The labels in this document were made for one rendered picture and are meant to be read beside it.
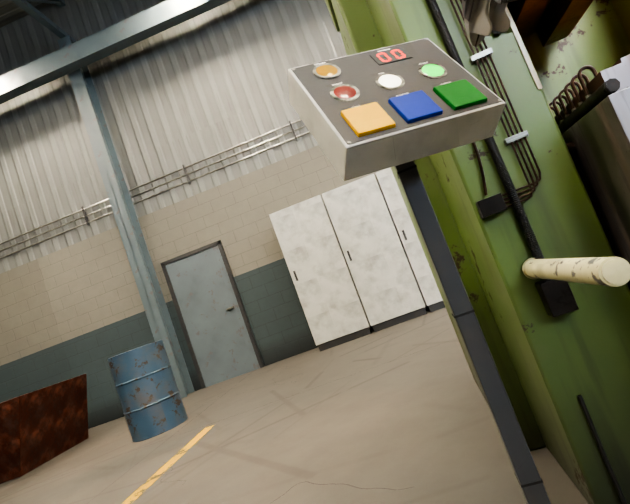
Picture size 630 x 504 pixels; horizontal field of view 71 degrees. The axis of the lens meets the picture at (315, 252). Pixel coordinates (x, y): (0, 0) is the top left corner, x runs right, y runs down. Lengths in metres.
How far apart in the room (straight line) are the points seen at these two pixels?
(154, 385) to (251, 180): 3.73
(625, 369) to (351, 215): 5.30
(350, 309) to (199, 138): 3.78
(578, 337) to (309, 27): 7.28
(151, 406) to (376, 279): 3.27
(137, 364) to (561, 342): 4.24
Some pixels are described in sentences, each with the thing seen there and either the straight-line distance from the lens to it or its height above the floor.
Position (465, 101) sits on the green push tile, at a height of 0.98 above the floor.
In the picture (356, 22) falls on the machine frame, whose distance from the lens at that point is 1.86.
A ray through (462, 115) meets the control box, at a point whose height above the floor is 0.96.
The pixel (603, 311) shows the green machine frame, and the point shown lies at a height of 0.47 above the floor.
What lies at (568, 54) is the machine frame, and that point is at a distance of 1.73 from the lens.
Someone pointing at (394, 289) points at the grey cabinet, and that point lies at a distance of 6.27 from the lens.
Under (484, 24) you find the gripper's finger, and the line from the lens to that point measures 0.85.
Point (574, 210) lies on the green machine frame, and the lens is 1.25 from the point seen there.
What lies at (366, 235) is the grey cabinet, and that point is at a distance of 6.29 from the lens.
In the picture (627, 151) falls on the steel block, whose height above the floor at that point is 0.80.
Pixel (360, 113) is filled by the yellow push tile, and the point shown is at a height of 1.02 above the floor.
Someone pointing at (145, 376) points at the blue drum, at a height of 0.58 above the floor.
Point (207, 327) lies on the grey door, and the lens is 7.41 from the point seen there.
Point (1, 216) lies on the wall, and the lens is 9.48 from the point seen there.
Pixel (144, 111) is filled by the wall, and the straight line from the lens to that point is 8.36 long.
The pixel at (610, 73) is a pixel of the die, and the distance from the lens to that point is 1.20.
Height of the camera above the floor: 0.74
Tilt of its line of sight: 6 degrees up
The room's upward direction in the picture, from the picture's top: 20 degrees counter-clockwise
